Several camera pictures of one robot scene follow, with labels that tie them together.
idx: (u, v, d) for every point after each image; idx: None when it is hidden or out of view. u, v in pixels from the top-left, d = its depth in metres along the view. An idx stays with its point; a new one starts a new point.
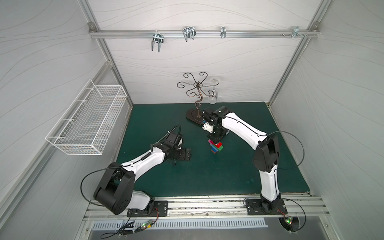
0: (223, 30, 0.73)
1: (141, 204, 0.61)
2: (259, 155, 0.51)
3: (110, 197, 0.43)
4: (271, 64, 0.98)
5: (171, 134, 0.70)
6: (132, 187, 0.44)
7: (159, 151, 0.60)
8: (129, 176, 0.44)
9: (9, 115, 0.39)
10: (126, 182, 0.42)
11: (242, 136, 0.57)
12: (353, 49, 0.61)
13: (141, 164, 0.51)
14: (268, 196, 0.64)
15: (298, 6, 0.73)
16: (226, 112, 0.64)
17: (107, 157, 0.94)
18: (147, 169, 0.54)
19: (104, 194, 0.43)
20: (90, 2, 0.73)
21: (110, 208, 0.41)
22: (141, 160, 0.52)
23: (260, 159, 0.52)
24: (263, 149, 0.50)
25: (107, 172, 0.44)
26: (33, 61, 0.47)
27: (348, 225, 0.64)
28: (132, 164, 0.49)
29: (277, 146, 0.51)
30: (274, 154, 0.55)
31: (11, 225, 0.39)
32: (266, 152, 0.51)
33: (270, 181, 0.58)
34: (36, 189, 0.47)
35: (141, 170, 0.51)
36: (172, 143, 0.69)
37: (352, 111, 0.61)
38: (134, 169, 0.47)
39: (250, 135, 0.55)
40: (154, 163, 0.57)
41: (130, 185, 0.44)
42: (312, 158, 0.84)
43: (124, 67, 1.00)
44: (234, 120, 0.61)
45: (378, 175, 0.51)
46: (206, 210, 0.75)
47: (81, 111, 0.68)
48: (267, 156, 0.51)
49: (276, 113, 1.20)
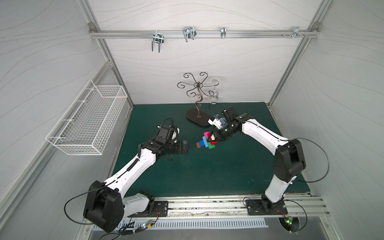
0: (223, 30, 0.73)
1: (140, 207, 0.60)
2: (280, 161, 0.47)
3: (99, 217, 0.40)
4: (271, 64, 0.98)
5: (162, 129, 0.63)
6: (121, 202, 0.51)
7: (147, 153, 0.55)
8: (114, 195, 0.40)
9: (9, 116, 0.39)
10: (112, 203, 0.39)
11: (260, 140, 0.56)
12: (353, 49, 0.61)
13: (127, 175, 0.46)
14: (273, 199, 0.63)
15: (298, 6, 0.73)
16: (247, 118, 0.65)
17: (107, 157, 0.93)
18: (137, 177, 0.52)
19: (93, 215, 0.41)
20: (90, 2, 0.73)
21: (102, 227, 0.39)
22: (126, 171, 0.47)
23: (281, 166, 0.48)
24: (284, 154, 0.47)
25: (88, 195, 0.40)
26: (33, 61, 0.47)
27: (348, 225, 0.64)
28: (117, 179, 0.44)
29: (301, 155, 0.49)
30: (298, 163, 0.50)
31: (11, 226, 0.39)
32: (286, 158, 0.47)
33: (283, 187, 0.54)
34: (36, 189, 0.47)
35: (128, 182, 0.47)
36: (163, 139, 0.63)
37: (352, 111, 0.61)
38: (119, 184, 0.43)
39: (270, 139, 0.53)
40: (144, 168, 0.53)
41: (117, 202, 0.41)
42: (313, 157, 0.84)
43: (124, 68, 1.00)
44: (254, 125, 0.60)
45: (378, 175, 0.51)
46: (206, 210, 0.75)
47: (81, 111, 0.68)
48: (287, 162, 0.47)
49: (276, 112, 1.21)
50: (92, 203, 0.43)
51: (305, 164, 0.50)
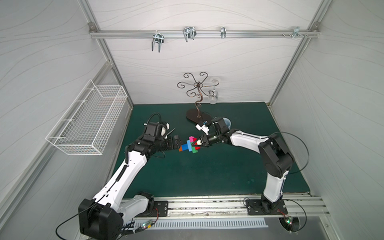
0: (223, 30, 0.73)
1: (139, 209, 0.60)
2: (267, 158, 0.51)
3: (97, 232, 0.38)
4: (271, 64, 0.98)
5: (149, 126, 0.59)
6: (117, 214, 0.46)
7: (135, 157, 0.50)
8: (106, 211, 0.38)
9: (9, 116, 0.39)
10: (105, 218, 0.37)
11: (249, 147, 0.60)
12: (353, 49, 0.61)
13: (118, 186, 0.43)
14: (272, 198, 0.63)
15: (298, 6, 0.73)
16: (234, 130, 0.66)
17: (107, 157, 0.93)
18: (130, 182, 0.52)
19: (90, 232, 0.40)
20: (90, 2, 0.73)
21: None
22: (115, 182, 0.44)
23: (269, 163, 0.51)
24: (266, 150, 0.51)
25: (79, 214, 0.38)
26: (33, 61, 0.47)
27: (348, 225, 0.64)
28: (107, 193, 0.41)
29: (284, 148, 0.53)
30: (285, 157, 0.52)
31: (11, 225, 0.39)
32: (270, 153, 0.51)
33: (277, 184, 0.56)
34: (36, 188, 0.52)
35: (120, 192, 0.44)
36: (152, 137, 0.59)
37: (352, 110, 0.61)
38: (110, 198, 0.41)
39: (254, 141, 0.58)
40: (135, 172, 0.50)
41: (112, 217, 0.39)
42: (312, 157, 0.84)
43: (124, 68, 1.00)
44: (239, 133, 0.68)
45: (379, 175, 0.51)
46: (206, 210, 0.75)
47: (81, 111, 0.68)
48: (272, 157, 0.51)
49: (276, 112, 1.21)
50: (86, 221, 0.41)
51: (292, 157, 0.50)
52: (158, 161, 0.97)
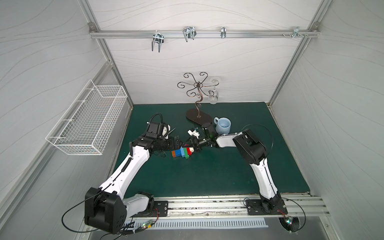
0: (223, 30, 0.73)
1: (140, 205, 0.60)
2: (242, 148, 0.60)
3: (102, 221, 0.39)
4: (271, 64, 0.98)
5: (151, 124, 0.63)
6: (122, 205, 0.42)
7: (139, 151, 0.53)
8: (113, 199, 0.39)
9: (9, 116, 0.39)
10: (111, 206, 0.38)
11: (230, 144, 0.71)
12: (354, 49, 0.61)
13: (123, 176, 0.45)
14: (266, 193, 0.65)
15: (298, 6, 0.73)
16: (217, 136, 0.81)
17: (107, 157, 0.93)
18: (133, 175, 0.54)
19: (95, 222, 0.40)
20: (90, 2, 0.73)
21: (107, 230, 0.39)
22: (121, 172, 0.46)
23: (244, 152, 0.59)
24: (236, 139, 0.62)
25: (86, 202, 0.39)
26: (33, 60, 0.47)
27: (348, 224, 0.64)
28: (113, 181, 0.43)
29: (255, 138, 0.63)
30: (256, 146, 0.61)
31: (12, 225, 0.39)
32: (241, 143, 0.61)
33: (261, 175, 0.62)
34: (36, 188, 0.52)
35: (125, 182, 0.46)
36: (154, 134, 0.62)
37: (352, 111, 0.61)
38: (116, 187, 0.42)
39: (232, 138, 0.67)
40: (139, 165, 0.52)
41: (118, 205, 0.41)
42: (312, 157, 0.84)
43: (124, 68, 1.00)
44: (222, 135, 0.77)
45: (379, 175, 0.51)
46: (206, 210, 0.75)
47: (81, 111, 0.68)
48: (242, 144, 0.61)
49: (277, 112, 1.20)
50: (92, 210, 0.42)
51: (264, 145, 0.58)
52: (158, 161, 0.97)
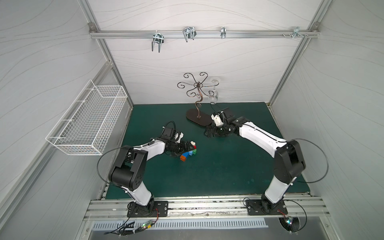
0: (223, 30, 0.73)
1: (144, 197, 0.62)
2: (280, 164, 0.47)
3: (126, 174, 0.47)
4: (271, 64, 0.98)
5: (166, 128, 0.77)
6: (144, 165, 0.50)
7: (160, 141, 0.68)
8: (142, 153, 0.49)
9: (9, 116, 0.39)
10: (140, 159, 0.48)
11: (259, 144, 0.56)
12: (353, 49, 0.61)
13: (148, 147, 0.57)
14: (275, 198, 0.62)
15: (298, 6, 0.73)
16: (244, 121, 0.64)
17: (107, 157, 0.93)
18: (152, 155, 0.60)
19: (120, 173, 0.47)
20: (90, 2, 0.73)
21: (126, 184, 0.45)
22: (147, 144, 0.59)
23: (282, 168, 0.47)
24: (283, 154, 0.47)
25: (120, 153, 0.49)
26: (33, 61, 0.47)
27: (348, 224, 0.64)
28: (142, 146, 0.56)
29: (301, 155, 0.49)
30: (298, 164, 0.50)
31: (12, 225, 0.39)
32: (286, 159, 0.47)
33: (283, 189, 0.54)
34: (36, 188, 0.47)
35: (149, 152, 0.57)
36: (168, 137, 0.76)
37: (352, 111, 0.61)
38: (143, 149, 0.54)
39: (268, 142, 0.53)
40: (159, 150, 0.65)
41: (144, 160, 0.50)
42: (313, 157, 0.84)
43: (124, 68, 1.00)
44: (252, 128, 0.60)
45: (379, 176, 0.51)
46: (206, 210, 0.75)
47: (81, 111, 0.68)
48: (287, 162, 0.47)
49: (276, 112, 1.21)
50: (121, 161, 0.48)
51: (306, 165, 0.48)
52: (158, 161, 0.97)
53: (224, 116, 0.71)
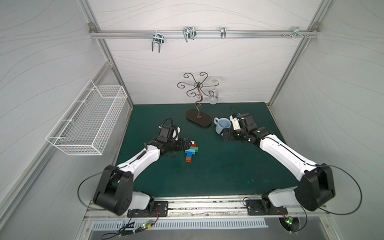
0: (223, 30, 0.73)
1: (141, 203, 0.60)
2: (307, 190, 0.42)
3: (110, 199, 0.43)
4: (271, 64, 0.98)
5: (163, 128, 0.68)
6: (130, 187, 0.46)
7: (153, 148, 0.60)
8: (127, 176, 0.44)
9: (10, 115, 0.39)
10: (125, 182, 0.42)
11: (283, 161, 0.50)
12: (353, 50, 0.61)
13: (137, 163, 0.50)
14: (278, 204, 0.61)
15: (298, 6, 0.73)
16: (266, 133, 0.59)
17: (107, 157, 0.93)
18: (143, 168, 0.54)
19: (104, 198, 0.43)
20: (90, 2, 0.73)
21: (111, 209, 0.41)
22: (136, 160, 0.51)
23: (308, 194, 0.42)
24: (312, 181, 0.41)
25: (103, 176, 0.43)
26: (33, 61, 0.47)
27: (348, 224, 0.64)
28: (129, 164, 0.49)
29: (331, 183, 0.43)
30: (326, 190, 0.45)
31: (12, 225, 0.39)
32: (316, 185, 0.41)
33: None
34: (36, 188, 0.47)
35: (138, 168, 0.50)
36: (164, 138, 0.68)
37: (352, 111, 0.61)
38: (130, 167, 0.48)
39: (294, 162, 0.47)
40: (149, 162, 0.57)
41: (129, 183, 0.44)
42: (312, 157, 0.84)
43: (124, 68, 1.00)
44: (278, 143, 0.54)
45: (379, 176, 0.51)
46: (206, 210, 0.75)
47: (81, 111, 0.68)
48: (316, 190, 0.41)
49: (276, 112, 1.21)
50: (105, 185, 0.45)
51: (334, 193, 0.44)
52: (158, 161, 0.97)
53: (244, 123, 0.66)
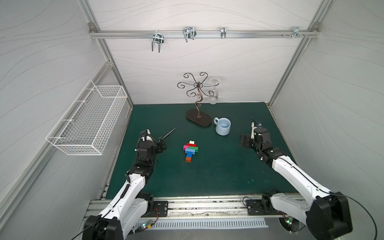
0: (223, 30, 0.73)
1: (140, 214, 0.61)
2: (318, 218, 0.40)
3: None
4: (271, 64, 0.98)
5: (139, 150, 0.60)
6: (120, 232, 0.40)
7: (136, 179, 0.56)
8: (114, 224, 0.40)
9: (10, 115, 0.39)
10: (113, 232, 0.39)
11: (294, 184, 0.50)
12: (353, 50, 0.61)
13: (122, 202, 0.47)
14: (277, 208, 0.62)
15: (298, 6, 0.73)
16: (279, 153, 0.60)
17: (107, 157, 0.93)
18: (130, 203, 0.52)
19: None
20: (90, 2, 0.73)
21: None
22: (120, 199, 0.47)
23: (319, 224, 0.41)
24: (323, 208, 0.40)
25: (85, 232, 0.39)
26: (33, 61, 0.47)
27: None
28: (113, 208, 0.45)
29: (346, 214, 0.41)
30: (340, 222, 0.42)
31: (12, 225, 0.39)
32: (328, 214, 0.40)
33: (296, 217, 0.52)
34: (36, 189, 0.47)
35: (125, 207, 0.48)
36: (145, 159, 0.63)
37: (352, 111, 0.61)
38: (116, 212, 0.43)
39: (307, 186, 0.46)
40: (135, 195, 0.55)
41: (118, 231, 0.41)
42: (312, 157, 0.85)
43: (124, 68, 1.00)
44: (289, 165, 0.54)
45: (379, 176, 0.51)
46: (206, 210, 0.75)
47: (81, 111, 0.68)
48: (329, 220, 0.40)
49: (276, 112, 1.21)
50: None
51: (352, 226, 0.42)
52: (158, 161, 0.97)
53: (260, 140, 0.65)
